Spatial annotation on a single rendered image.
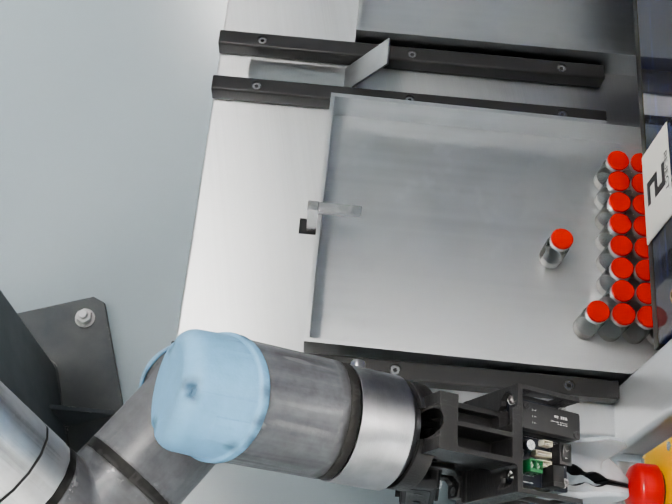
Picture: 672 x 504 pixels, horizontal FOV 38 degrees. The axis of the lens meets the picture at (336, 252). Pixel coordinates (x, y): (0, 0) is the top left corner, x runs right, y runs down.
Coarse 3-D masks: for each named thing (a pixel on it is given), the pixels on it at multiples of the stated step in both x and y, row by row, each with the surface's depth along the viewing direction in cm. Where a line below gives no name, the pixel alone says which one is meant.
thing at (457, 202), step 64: (384, 128) 98; (448, 128) 98; (512, 128) 98; (576, 128) 97; (640, 128) 96; (320, 192) 91; (384, 192) 95; (448, 192) 95; (512, 192) 96; (576, 192) 96; (320, 256) 92; (384, 256) 92; (448, 256) 92; (512, 256) 93; (576, 256) 93; (320, 320) 89; (384, 320) 89; (448, 320) 90; (512, 320) 90
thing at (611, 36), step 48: (384, 0) 105; (432, 0) 105; (480, 0) 105; (528, 0) 106; (576, 0) 106; (624, 0) 106; (432, 48) 101; (480, 48) 100; (528, 48) 99; (576, 48) 99; (624, 48) 103
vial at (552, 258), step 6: (546, 246) 90; (552, 246) 89; (546, 252) 90; (552, 252) 89; (558, 252) 89; (564, 252) 89; (546, 258) 91; (552, 258) 90; (558, 258) 90; (546, 264) 92; (552, 264) 91; (558, 264) 92
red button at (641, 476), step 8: (640, 464) 72; (648, 464) 73; (632, 472) 72; (640, 472) 72; (648, 472) 71; (656, 472) 72; (632, 480) 72; (640, 480) 71; (648, 480) 71; (656, 480) 71; (632, 488) 72; (640, 488) 71; (648, 488) 71; (656, 488) 71; (632, 496) 72; (640, 496) 71; (648, 496) 71; (656, 496) 71
